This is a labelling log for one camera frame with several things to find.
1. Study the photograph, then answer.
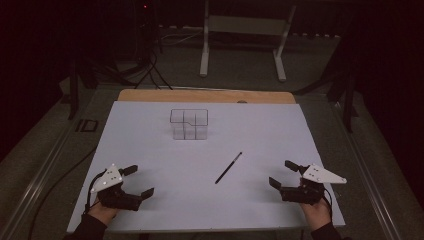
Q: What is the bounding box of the hand-held gripper cable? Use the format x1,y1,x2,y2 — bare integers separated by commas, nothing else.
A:
321,185,334,223
84,169,108,215

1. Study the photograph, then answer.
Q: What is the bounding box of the bundle of black cables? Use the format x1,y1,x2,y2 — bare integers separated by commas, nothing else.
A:
109,0,174,91

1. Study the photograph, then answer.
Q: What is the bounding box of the black rectangular frame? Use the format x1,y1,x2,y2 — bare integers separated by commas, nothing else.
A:
75,118,100,134

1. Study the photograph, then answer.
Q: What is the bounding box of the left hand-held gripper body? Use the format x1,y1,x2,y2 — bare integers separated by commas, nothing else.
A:
90,163,142,212

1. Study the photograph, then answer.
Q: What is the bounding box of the black pen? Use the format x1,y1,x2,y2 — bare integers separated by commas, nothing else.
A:
214,151,244,185

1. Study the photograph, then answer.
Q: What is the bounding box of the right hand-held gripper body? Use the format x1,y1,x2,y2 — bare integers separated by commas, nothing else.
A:
279,163,348,205

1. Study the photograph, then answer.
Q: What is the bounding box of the clear acrylic organizer box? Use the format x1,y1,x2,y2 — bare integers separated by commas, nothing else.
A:
169,108,210,141

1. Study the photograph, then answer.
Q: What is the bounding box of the white metal stand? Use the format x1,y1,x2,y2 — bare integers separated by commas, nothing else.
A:
199,0,298,83

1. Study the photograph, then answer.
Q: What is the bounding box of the black floor cable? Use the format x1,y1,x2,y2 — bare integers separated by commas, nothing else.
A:
27,146,98,240

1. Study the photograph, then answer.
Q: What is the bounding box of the person's right hand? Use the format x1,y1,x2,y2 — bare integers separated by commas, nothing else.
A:
299,197,333,232

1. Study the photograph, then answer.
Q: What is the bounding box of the person's left hand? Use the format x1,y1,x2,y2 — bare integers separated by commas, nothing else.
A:
87,199,120,228

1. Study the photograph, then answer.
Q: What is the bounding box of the left hand-held gripper cable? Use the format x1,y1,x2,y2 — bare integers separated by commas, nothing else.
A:
84,169,108,215

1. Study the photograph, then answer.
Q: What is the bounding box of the white table sheet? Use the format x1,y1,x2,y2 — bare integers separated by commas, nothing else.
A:
66,100,346,234

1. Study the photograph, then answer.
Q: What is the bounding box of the right hand-held gripper cable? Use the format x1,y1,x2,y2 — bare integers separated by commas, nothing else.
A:
321,185,334,223

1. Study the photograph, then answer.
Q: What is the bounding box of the black stand leg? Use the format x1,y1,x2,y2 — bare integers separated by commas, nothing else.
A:
342,74,359,134
67,61,82,121

